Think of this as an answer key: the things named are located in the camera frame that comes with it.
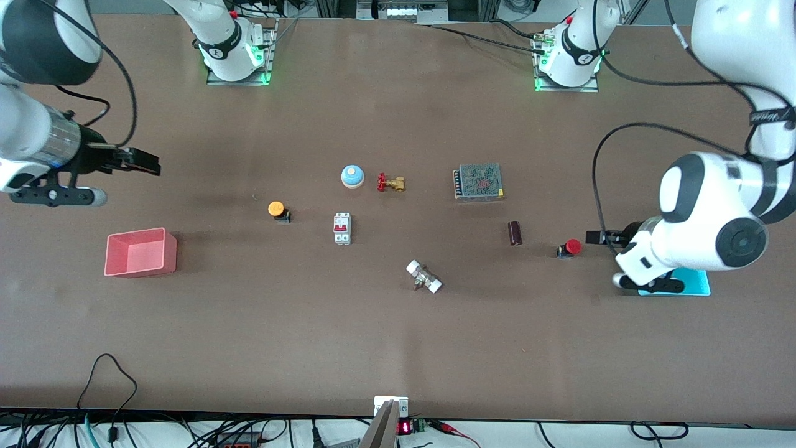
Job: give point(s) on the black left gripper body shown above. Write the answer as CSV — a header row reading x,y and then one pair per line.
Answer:
x,y
629,235

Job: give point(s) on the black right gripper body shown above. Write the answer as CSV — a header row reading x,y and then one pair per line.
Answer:
x,y
94,157

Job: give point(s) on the red push button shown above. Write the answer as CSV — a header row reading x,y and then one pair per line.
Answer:
x,y
573,246

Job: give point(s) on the yellow push button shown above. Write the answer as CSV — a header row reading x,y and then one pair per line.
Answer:
x,y
276,209

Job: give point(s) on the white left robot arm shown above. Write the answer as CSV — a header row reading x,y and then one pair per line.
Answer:
x,y
709,211

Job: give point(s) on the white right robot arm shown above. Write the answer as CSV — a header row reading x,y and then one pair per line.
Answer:
x,y
31,124

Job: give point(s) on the dark brown cylindrical capacitor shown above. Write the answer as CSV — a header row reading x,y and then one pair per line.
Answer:
x,y
515,233

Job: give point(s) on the cyan plastic box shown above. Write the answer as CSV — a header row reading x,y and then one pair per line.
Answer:
x,y
698,283

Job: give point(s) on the pink plastic box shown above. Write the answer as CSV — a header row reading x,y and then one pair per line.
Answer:
x,y
140,267

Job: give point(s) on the metal mesh power supply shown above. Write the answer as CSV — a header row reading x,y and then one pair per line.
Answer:
x,y
479,182

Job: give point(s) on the metal fitting with white caps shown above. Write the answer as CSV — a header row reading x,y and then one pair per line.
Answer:
x,y
424,277

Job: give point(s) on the white red circuit breaker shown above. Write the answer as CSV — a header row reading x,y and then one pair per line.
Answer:
x,y
342,229

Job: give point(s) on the blue round buzzer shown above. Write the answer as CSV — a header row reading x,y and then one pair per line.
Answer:
x,y
352,177

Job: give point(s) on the red digit display module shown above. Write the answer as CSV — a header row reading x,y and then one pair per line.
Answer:
x,y
407,427

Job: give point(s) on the silver metal device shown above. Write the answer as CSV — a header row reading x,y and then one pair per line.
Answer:
x,y
404,9

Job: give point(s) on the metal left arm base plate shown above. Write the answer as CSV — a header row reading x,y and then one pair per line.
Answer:
x,y
584,89

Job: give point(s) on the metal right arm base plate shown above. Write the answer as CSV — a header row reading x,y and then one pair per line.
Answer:
x,y
272,56

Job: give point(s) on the silver camera bracket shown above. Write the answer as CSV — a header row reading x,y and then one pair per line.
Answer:
x,y
403,406

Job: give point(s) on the grey camera pole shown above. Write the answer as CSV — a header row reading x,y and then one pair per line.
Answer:
x,y
382,429

